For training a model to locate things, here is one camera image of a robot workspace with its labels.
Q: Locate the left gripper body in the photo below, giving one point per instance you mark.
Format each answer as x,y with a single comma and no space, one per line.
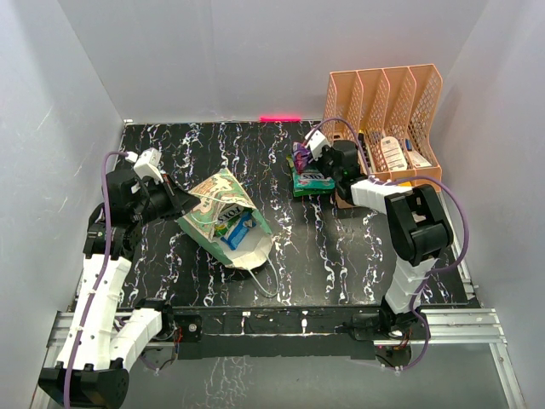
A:
153,204

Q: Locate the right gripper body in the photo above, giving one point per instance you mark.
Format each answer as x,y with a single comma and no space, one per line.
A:
325,164

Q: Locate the purple snack packet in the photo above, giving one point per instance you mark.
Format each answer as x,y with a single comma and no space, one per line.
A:
302,158

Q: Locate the teal Fox's candy bag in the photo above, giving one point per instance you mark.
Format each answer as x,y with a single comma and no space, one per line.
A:
311,182

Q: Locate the green paper bag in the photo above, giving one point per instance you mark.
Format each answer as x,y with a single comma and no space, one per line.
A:
216,193

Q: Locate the green snack packet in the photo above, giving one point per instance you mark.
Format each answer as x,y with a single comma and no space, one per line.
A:
291,164

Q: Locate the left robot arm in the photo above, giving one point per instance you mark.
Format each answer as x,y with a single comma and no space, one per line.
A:
92,369

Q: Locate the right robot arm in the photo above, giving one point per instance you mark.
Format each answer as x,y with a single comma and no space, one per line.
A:
419,230

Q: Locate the green Fox's packet in bag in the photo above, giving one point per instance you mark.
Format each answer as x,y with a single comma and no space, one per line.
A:
228,218

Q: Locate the white label bottle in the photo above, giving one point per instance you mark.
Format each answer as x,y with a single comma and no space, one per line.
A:
393,154

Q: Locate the blue snack packet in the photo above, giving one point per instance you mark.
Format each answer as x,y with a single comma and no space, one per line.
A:
236,233

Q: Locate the orange file organizer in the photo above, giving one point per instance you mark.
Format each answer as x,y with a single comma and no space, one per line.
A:
396,101

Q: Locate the red light strip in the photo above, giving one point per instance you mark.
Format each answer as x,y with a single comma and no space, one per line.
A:
279,117

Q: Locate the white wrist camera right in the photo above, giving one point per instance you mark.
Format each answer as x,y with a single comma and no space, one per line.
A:
315,141

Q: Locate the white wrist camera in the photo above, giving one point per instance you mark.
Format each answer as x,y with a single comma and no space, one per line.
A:
315,141
146,164

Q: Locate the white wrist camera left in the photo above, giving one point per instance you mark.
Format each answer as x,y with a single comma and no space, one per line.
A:
146,164

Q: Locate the aluminium frame rail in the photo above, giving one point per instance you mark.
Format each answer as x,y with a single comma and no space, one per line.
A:
302,349

